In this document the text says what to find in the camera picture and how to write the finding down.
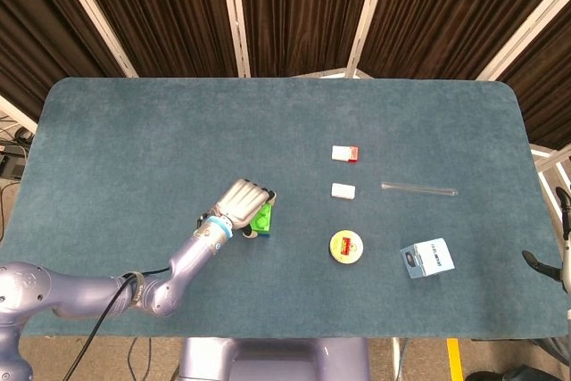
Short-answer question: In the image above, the blue-grey table cloth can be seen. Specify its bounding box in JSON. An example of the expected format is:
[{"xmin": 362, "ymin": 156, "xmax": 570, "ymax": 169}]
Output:
[{"xmin": 2, "ymin": 76, "xmax": 567, "ymax": 340}]

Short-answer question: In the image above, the dark brown pleated curtain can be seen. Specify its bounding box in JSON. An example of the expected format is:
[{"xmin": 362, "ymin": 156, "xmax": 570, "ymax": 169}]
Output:
[
  {"xmin": 66, "ymin": 0, "xmax": 240, "ymax": 79},
  {"xmin": 359, "ymin": 0, "xmax": 571, "ymax": 81},
  {"xmin": 0, "ymin": 0, "xmax": 127, "ymax": 121},
  {"xmin": 235, "ymin": 0, "xmax": 378, "ymax": 79}
]

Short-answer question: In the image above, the small plain white box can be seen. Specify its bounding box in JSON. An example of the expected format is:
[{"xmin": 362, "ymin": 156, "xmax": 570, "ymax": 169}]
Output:
[{"xmin": 330, "ymin": 182, "xmax": 357, "ymax": 200}]

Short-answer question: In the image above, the white box with red end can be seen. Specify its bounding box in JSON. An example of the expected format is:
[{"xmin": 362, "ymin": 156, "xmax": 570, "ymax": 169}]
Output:
[{"xmin": 331, "ymin": 145, "xmax": 360, "ymax": 164}]

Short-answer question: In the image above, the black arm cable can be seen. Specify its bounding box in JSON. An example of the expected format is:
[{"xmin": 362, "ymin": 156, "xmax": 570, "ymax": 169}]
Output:
[{"xmin": 65, "ymin": 267, "xmax": 173, "ymax": 381}]

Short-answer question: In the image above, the green toy brick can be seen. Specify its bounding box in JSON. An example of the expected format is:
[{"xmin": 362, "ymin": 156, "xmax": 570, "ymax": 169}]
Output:
[{"xmin": 248, "ymin": 203, "xmax": 275, "ymax": 236}]

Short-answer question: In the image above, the white table leg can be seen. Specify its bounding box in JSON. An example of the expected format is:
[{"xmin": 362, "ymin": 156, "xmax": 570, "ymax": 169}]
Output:
[{"xmin": 391, "ymin": 337, "xmax": 401, "ymax": 381}]

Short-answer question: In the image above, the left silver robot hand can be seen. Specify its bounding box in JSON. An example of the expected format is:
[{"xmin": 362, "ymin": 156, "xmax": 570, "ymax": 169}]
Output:
[{"xmin": 195, "ymin": 178, "xmax": 278, "ymax": 239}]

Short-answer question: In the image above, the light blue and white carton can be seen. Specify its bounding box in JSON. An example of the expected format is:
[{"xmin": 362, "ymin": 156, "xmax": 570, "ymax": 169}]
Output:
[{"xmin": 400, "ymin": 237, "xmax": 456, "ymax": 281}]

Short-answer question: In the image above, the lavender robot torso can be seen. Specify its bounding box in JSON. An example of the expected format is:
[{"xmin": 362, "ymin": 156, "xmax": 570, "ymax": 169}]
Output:
[{"xmin": 177, "ymin": 336, "xmax": 371, "ymax": 381}]

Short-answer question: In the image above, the white partition frame bar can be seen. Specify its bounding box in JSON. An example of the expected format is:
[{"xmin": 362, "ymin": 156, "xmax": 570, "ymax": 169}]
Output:
[
  {"xmin": 475, "ymin": 0, "xmax": 571, "ymax": 82},
  {"xmin": 217, "ymin": 0, "xmax": 252, "ymax": 79},
  {"xmin": 47, "ymin": 0, "xmax": 138, "ymax": 79},
  {"xmin": 345, "ymin": 0, "xmax": 393, "ymax": 75}
]

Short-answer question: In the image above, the black floor cable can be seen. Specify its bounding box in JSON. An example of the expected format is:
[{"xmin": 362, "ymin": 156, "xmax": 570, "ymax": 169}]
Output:
[{"xmin": 127, "ymin": 337, "xmax": 153, "ymax": 381}]

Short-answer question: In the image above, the yellow floor tape strip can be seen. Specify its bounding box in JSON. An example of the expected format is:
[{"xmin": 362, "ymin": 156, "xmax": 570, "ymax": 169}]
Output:
[{"xmin": 446, "ymin": 338, "xmax": 464, "ymax": 381}]

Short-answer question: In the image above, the clear glass test tube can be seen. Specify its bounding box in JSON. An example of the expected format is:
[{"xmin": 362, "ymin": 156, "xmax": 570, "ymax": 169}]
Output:
[{"xmin": 380, "ymin": 180, "xmax": 459, "ymax": 197}]

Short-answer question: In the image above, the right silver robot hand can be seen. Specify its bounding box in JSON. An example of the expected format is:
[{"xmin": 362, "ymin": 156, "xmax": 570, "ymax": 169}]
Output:
[{"xmin": 521, "ymin": 186, "xmax": 571, "ymax": 294}]

